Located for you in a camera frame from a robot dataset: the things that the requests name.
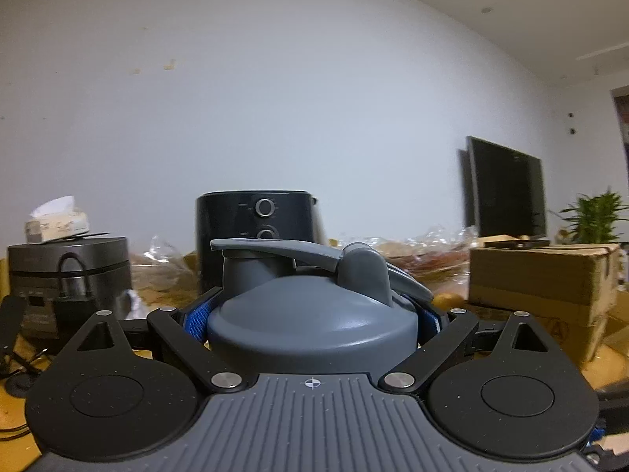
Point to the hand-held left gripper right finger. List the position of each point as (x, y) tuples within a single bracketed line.
[(431, 320)]

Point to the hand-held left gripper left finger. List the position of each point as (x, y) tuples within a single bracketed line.
[(196, 322)]

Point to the blue microfiber cloth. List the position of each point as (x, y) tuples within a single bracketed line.
[(594, 435)]

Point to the grey shaker bottle lid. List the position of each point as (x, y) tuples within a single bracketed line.
[(314, 314)]

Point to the yellow fruit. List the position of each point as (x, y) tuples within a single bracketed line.
[(444, 301)]

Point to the clear bag of bread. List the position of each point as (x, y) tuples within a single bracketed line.
[(162, 280)]

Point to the plastic bag of flatbreads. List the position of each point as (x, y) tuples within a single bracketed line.
[(427, 255)]

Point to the black air fryer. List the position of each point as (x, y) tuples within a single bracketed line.
[(221, 226)]

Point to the brown cardboard box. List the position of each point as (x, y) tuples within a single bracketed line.
[(535, 280)]

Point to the grey rice cooker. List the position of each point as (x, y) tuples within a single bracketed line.
[(98, 265)]

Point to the black flat television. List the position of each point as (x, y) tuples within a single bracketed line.
[(508, 191)]

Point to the white tissue box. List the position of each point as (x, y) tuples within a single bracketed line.
[(59, 226)]

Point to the black phone stand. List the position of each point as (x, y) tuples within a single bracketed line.
[(11, 319)]

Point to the green potted plant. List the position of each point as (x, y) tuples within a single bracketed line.
[(597, 216)]

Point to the dark balcony window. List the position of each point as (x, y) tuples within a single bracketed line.
[(621, 123)]

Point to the flat black frame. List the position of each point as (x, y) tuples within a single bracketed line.
[(516, 243)]

